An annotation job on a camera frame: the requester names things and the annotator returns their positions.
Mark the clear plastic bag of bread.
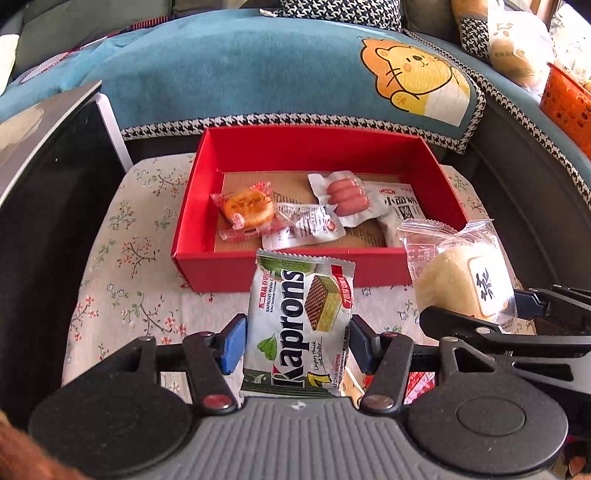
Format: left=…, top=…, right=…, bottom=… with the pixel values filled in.
left=485, top=7, right=555, bottom=91

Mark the steamed bun clear packet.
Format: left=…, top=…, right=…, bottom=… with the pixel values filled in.
left=397, top=219, right=519, bottom=334

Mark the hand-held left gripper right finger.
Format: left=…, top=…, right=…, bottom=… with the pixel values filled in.
left=351, top=315, right=512, bottom=414

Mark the blue bear print blanket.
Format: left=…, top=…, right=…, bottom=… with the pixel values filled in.
left=0, top=21, right=488, bottom=154

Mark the grey green sofa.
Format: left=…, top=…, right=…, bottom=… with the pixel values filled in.
left=0, top=0, right=591, bottom=278

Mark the green sofa cushion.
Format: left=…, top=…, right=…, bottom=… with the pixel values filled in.
left=16, top=0, right=174, bottom=51

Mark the blue houndstooth trim sofa cover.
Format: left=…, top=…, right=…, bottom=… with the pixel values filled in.
left=402, top=28, right=591, bottom=207

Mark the green white wafer packet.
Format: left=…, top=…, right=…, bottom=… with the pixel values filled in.
left=240, top=249, right=356, bottom=400

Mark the orange plastic basket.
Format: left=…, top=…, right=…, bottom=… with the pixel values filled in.
left=539, top=62, right=591, bottom=161

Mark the white cloth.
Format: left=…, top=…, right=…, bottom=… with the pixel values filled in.
left=0, top=34, right=20, bottom=89

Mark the red cardboard box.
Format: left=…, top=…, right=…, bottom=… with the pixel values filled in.
left=171, top=127, right=470, bottom=294

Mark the white printed plastic bag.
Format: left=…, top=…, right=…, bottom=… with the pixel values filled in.
left=549, top=4, right=591, bottom=72

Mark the orange houndstooth pillow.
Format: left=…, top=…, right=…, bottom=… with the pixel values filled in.
left=450, top=0, right=498, bottom=64
left=279, top=0, right=400, bottom=20

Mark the red snack packet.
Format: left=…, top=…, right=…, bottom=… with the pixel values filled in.
left=405, top=369, right=437, bottom=404

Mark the sausage packet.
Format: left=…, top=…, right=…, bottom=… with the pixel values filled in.
left=308, top=170, right=385, bottom=228

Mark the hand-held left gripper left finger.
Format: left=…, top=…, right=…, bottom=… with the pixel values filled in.
left=95, top=314, right=248, bottom=414

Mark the floral tablecloth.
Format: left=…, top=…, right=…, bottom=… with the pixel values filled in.
left=62, top=152, right=539, bottom=389

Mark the orange cake clear packet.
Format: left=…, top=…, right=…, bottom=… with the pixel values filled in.
left=211, top=182, right=279, bottom=241

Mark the white gluten snack packet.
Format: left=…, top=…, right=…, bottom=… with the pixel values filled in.
left=369, top=182, right=435, bottom=248

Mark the black glossy side table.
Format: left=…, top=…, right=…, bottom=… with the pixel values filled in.
left=0, top=79, right=134, bottom=428

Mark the white red-label packet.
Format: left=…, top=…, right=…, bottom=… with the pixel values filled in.
left=261, top=203, right=348, bottom=253

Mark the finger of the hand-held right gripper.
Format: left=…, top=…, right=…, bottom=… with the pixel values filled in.
left=513, top=285, right=591, bottom=320
left=420, top=307, right=591, bottom=366

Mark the pink badminton racket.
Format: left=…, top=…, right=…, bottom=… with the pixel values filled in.
left=18, top=18, right=172, bottom=85

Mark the brown fuzzy cloth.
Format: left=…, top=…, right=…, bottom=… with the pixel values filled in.
left=0, top=411, right=88, bottom=480

